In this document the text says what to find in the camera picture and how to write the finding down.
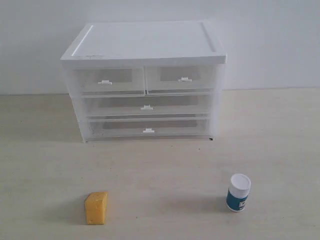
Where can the yellow cheese wedge sponge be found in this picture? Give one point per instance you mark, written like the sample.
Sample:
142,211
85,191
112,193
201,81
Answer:
95,207

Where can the clear wide drawer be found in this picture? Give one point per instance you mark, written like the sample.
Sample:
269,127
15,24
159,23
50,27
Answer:
147,105
147,127

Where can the blue bottle white cap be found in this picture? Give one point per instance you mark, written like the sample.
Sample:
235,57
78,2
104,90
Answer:
238,192

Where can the middle clear wide drawer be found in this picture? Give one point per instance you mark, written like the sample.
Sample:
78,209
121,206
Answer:
147,105

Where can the white plastic drawer cabinet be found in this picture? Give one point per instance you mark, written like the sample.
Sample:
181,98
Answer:
137,45

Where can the bottom clear wide drawer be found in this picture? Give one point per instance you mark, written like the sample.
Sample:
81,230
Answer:
147,127

